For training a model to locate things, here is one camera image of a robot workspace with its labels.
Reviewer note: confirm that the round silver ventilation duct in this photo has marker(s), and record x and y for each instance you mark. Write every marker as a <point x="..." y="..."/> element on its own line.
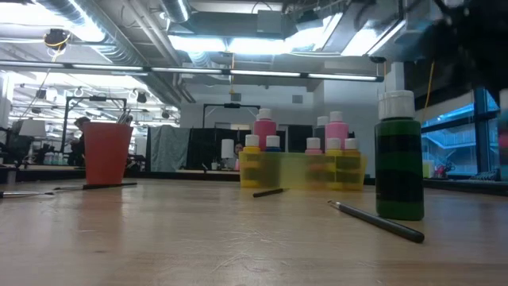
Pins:
<point x="176" y="10"/>

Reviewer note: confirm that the large light pink paint bottle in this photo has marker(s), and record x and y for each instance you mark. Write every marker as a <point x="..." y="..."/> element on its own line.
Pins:
<point x="336" y="129"/>

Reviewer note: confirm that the yellow translucent plastic bin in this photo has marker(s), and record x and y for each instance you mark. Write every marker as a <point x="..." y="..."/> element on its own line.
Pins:
<point x="293" y="171"/>

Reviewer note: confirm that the orange plastic cup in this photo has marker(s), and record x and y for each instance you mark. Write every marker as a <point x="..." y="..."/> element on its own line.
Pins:
<point x="107" y="155"/>

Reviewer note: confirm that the small ochre paint bottle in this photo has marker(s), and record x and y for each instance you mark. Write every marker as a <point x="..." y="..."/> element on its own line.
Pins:
<point x="251" y="149"/>

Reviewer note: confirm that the black office chair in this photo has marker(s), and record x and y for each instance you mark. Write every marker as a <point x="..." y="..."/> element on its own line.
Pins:
<point x="16" y="147"/>

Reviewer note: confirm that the small green paint bottle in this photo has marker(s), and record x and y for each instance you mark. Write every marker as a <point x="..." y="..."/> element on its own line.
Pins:
<point x="399" y="159"/>

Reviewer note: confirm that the light green container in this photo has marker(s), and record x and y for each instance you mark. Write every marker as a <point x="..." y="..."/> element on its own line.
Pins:
<point x="427" y="168"/>

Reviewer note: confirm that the long ceiling light bar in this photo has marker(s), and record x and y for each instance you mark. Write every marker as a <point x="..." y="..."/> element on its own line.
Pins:
<point x="262" y="73"/>

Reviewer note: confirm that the large rectangular silver duct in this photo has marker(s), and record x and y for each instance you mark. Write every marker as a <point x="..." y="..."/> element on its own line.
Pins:
<point x="377" y="28"/>

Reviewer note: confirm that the small tan paint bottle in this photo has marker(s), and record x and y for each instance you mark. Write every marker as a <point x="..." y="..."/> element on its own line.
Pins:
<point x="351" y="147"/>

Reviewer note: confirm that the white background container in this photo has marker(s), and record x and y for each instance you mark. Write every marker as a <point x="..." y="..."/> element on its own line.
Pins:
<point x="227" y="149"/>

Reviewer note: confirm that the large rose paint bottle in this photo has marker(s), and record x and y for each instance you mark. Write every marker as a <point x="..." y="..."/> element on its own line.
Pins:
<point x="264" y="131"/>

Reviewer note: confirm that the white lamp shade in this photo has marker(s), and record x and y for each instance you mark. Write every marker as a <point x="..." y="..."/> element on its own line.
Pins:
<point x="32" y="128"/>

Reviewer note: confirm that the person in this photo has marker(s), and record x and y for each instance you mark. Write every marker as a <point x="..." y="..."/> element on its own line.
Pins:
<point x="81" y="143"/>
<point x="238" y="150"/>

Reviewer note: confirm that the gray cloth partition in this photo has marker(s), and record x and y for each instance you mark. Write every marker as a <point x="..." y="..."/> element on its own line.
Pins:
<point x="166" y="149"/>

